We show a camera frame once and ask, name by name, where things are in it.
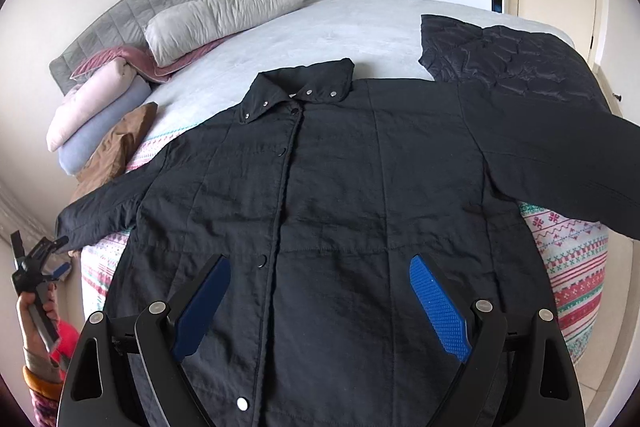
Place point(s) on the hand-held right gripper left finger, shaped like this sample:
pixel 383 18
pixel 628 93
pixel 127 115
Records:
pixel 200 307

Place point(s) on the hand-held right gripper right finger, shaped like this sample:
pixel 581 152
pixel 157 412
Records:
pixel 440 307

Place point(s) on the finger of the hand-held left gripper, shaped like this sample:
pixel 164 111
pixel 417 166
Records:
pixel 62 270
pixel 61 244

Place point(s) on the black snap-button jacket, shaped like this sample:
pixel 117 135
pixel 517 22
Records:
pixel 325 207

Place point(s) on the person's left hand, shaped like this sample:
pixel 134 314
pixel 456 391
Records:
pixel 27 322

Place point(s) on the red cloth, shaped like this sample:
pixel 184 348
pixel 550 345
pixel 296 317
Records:
pixel 66 339

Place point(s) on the brown cloth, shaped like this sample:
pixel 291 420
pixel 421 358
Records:
pixel 112 152

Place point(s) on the lavender folded pillow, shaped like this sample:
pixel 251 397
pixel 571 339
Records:
pixel 100 132

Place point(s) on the patterned knit-print blanket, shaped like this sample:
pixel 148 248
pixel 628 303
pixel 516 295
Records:
pixel 570 267

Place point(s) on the light pink folded pillow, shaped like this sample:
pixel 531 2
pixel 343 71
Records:
pixel 90 102

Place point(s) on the grey padded headboard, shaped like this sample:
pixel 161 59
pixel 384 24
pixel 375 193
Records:
pixel 150 2

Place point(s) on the black quilted jacket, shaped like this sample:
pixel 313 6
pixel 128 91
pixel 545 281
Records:
pixel 500 52

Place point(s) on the white pillow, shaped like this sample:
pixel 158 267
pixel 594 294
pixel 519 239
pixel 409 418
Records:
pixel 215 17

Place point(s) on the grey bedspread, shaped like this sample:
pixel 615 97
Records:
pixel 325 32

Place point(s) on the white cabinet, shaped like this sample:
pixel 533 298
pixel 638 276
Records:
pixel 620 32

